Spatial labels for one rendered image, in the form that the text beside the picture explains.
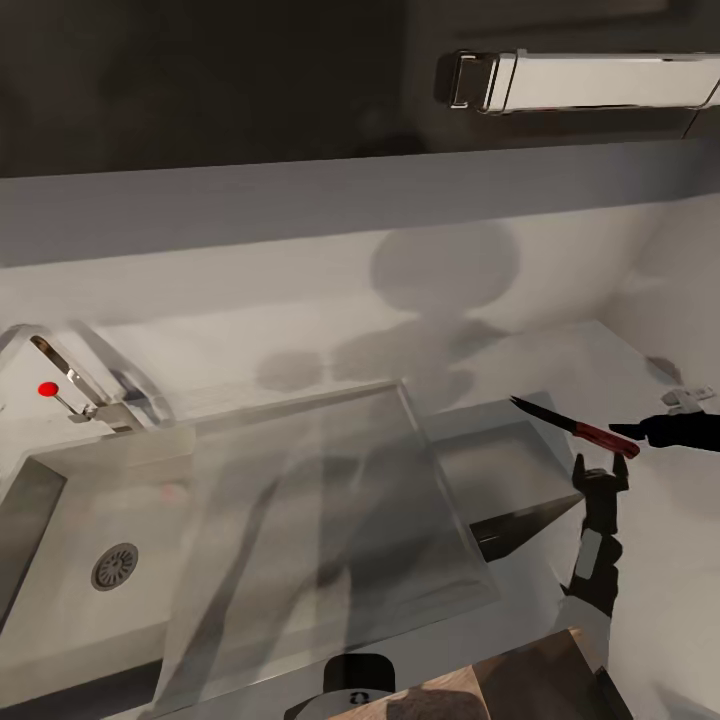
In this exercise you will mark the parer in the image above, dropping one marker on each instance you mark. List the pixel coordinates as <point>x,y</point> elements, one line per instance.
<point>580,427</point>

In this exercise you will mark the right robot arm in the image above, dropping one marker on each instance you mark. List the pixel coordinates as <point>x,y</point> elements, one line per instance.
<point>685,424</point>

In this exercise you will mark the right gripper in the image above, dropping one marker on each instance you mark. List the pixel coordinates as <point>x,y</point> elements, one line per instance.
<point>663,430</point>

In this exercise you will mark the cabinet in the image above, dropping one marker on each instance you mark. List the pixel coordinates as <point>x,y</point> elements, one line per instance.
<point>96,86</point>

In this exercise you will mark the drop in sink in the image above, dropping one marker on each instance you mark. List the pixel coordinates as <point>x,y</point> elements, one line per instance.
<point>150,570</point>

